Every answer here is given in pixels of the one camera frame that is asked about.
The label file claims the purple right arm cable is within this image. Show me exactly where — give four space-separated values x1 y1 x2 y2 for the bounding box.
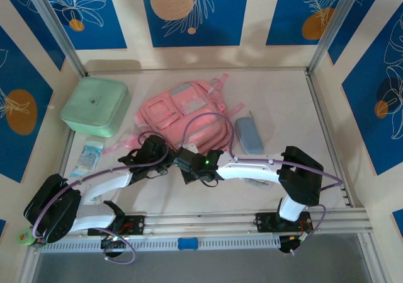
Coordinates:
182 113 344 256

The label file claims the clear pouch of pens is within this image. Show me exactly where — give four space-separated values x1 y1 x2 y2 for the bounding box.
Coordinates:
239 177 273 189

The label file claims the grey blue pencil case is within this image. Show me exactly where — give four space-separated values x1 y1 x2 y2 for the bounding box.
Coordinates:
235 110 264 155

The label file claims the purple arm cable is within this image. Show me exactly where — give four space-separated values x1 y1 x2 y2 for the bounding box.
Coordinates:
31 131 177 265
182 113 344 256

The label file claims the aluminium frame post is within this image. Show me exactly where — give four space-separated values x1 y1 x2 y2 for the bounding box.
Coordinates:
307 0 361 76
23 0 88 78

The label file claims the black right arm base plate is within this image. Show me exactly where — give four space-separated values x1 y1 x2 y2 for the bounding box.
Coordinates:
255 212 314 233

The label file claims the grey slotted cable duct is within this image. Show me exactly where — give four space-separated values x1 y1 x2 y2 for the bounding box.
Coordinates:
40 235 281 254

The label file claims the aluminium mounting rail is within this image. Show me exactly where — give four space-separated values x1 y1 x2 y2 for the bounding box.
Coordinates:
30 209 369 235

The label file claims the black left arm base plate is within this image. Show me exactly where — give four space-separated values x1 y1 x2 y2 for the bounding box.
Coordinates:
87 215 145 237

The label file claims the green tape roll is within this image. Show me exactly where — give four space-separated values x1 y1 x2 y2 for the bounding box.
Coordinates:
16 228 34 246

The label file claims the blue clip on duct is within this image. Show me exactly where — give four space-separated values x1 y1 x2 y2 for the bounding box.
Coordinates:
177 237 199 251

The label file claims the mint green square lunch bag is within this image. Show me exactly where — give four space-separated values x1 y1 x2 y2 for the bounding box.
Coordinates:
60 77 132 138

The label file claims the blue white tissue packet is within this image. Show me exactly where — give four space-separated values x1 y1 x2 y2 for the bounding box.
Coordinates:
69 140 105 178

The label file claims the pink student backpack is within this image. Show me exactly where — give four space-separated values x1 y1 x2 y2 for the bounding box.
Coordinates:
102 73 246 158

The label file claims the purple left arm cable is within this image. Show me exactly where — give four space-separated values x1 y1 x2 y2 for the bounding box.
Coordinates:
31 131 177 265

